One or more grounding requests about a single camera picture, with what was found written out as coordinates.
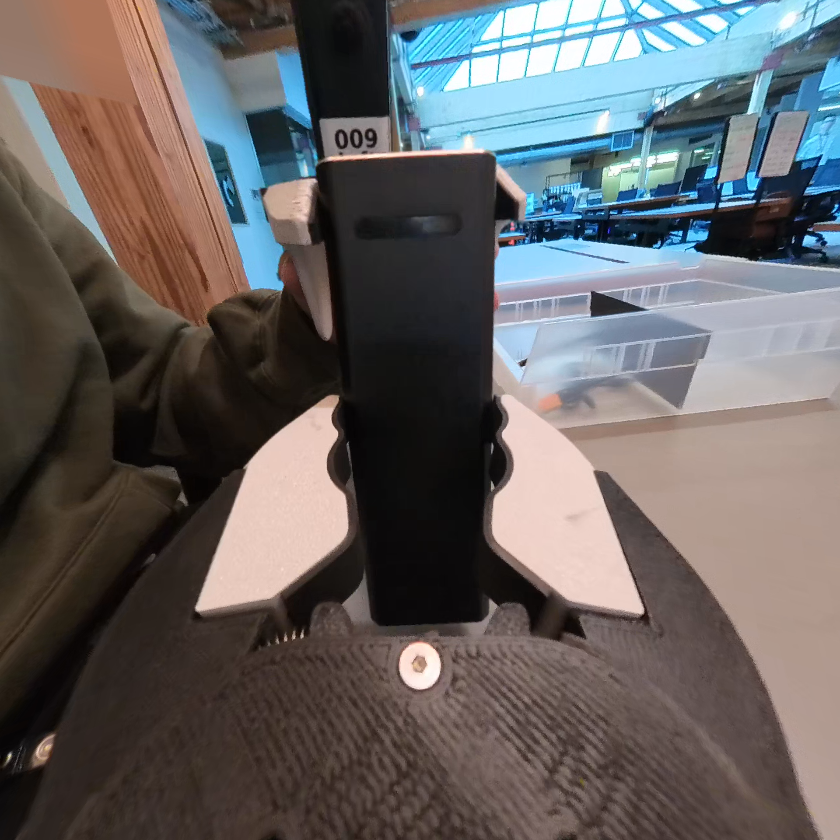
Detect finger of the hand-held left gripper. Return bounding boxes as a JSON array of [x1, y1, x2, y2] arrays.
[[495, 164, 529, 222], [260, 179, 337, 342]]

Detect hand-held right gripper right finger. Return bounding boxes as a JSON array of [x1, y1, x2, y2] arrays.
[[474, 395, 647, 641]]

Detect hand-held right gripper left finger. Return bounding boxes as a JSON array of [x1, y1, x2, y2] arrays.
[[194, 394, 366, 619]]

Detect grey desk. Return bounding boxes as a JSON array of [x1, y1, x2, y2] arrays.
[[354, 328, 840, 840]]

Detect person's left hand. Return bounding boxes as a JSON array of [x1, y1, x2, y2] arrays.
[[277, 251, 311, 311]]

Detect grey door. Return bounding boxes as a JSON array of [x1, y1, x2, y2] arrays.
[[246, 108, 313, 291]]

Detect white table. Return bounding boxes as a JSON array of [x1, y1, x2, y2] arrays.
[[495, 239, 704, 287]]

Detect row of office desks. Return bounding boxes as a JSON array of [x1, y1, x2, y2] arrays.
[[499, 184, 840, 247]]

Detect orange black small tool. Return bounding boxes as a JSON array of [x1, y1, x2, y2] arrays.
[[537, 387, 596, 412]]

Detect glass skylight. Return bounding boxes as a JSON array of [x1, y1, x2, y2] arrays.
[[410, 0, 757, 94]]

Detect black bin divider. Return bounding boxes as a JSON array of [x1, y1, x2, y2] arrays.
[[591, 290, 648, 317], [630, 331, 714, 410]]

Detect paper flip chart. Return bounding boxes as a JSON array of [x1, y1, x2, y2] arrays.
[[758, 112, 810, 179], [717, 115, 760, 185]]

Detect black office chair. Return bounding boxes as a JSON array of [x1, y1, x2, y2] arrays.
[[694, 157, 824, 265]]

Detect clear plastic bin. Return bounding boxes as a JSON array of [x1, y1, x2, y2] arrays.
[[495, 259, 840, 329], [521, 289, 840, 429]]

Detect person's olive sweatshirt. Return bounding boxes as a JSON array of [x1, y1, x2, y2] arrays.
[[0, 141, 186, 716]]

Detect dark wall poster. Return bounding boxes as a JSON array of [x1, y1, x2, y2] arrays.
[[203, 139, 249, 226]]

